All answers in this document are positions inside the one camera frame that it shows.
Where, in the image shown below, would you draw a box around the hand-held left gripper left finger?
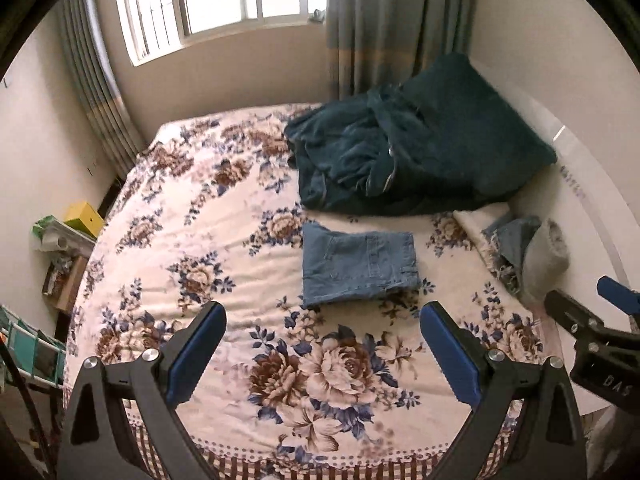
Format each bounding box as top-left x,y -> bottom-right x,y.
57,301 -> 227,480

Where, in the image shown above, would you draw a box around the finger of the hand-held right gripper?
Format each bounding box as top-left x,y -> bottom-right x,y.
544,290 -> 603,336
597,275 -> 640,313

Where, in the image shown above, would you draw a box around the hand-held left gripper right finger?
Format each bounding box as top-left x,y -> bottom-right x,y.
420,301 -> 588,480

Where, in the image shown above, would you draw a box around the blue denim pants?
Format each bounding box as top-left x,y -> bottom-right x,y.
301,222 -> 421,310

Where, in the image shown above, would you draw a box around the grey fleece cloth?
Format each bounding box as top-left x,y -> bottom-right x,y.
520,219 -> 571,306

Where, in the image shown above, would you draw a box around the frayed light denim piece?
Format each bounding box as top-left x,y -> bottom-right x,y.
482,215 -> 543,286

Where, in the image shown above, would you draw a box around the white cloth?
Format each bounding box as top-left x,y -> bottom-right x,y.
452,205 -> 526,281

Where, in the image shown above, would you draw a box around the white headboard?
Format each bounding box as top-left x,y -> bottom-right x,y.
470,57 -> 640,416

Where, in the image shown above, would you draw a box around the floral bedsheet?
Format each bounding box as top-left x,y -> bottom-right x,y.
65,102 -> 561,480

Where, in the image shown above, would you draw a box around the teal rack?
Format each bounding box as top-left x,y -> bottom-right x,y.
0,304 -> 67,388

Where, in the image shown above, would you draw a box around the white shelf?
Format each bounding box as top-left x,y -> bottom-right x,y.
39,222 -> 97,263

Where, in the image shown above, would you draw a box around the yellow box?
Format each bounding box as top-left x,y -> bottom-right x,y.
64,201 -> 105,241

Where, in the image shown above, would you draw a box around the black stand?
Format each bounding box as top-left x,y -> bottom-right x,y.
0,345 -> 66,480

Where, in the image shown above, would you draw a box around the green packet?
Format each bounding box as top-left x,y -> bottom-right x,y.
32,215 -> 66,241

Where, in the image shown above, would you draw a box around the dark teal blanket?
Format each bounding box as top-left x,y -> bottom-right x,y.
400,52 -> 558,201

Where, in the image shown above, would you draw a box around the dark denim garment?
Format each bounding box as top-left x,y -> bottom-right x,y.
284,85 -> 511,218

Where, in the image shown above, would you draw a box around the grey-green curtain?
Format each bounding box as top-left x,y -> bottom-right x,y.
55,0 -> 148,181
325,0 -> 476,101

